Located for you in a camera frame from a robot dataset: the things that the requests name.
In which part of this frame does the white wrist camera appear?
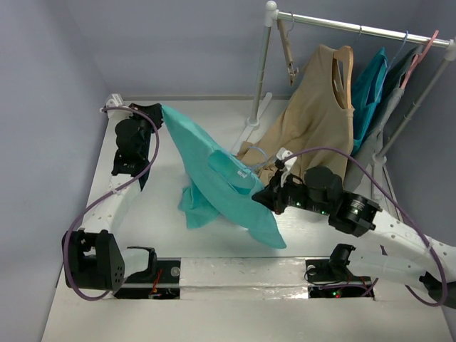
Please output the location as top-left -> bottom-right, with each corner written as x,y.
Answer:
100,93 -> 125,113
275,147 -> 297,187

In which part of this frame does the purple cable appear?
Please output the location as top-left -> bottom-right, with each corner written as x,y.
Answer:
62,105 -> 161,300
281,146 -> 449,307

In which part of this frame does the pink hanger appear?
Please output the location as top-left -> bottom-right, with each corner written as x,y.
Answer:
400,30 -> 440,90

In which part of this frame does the white clothes rack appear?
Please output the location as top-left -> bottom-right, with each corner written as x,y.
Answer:
233,1 -> 455,192

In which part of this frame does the teal t shirt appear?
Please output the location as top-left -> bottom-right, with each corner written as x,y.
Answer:
162,105 -> 286,249

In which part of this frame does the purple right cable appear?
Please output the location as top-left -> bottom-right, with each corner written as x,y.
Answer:
281,146 -> 449,307

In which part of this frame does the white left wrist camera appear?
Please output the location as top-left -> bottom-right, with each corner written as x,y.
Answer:
100,93 -> 125,113

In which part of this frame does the wooden clip hanger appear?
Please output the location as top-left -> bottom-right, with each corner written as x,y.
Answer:
276,12 -> 299,86

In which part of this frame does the turquoise hanging shirt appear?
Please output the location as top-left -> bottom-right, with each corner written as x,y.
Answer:
351,48 -> 388,156

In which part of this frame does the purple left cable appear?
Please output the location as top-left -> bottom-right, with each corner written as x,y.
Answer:
62,105 -> 161,300

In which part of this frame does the beige tank top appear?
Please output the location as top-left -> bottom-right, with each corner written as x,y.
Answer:
236,45 -> 354,184

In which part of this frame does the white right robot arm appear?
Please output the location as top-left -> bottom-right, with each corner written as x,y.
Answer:
252,166 -> 455,309

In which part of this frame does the grey hanging shirt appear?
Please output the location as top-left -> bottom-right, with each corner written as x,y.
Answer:
343,45 -> 423,192

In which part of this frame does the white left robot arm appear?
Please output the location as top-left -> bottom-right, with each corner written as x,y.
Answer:
62,103 -> 163,294

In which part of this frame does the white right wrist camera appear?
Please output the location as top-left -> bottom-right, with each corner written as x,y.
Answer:
275,147 -> 297,187

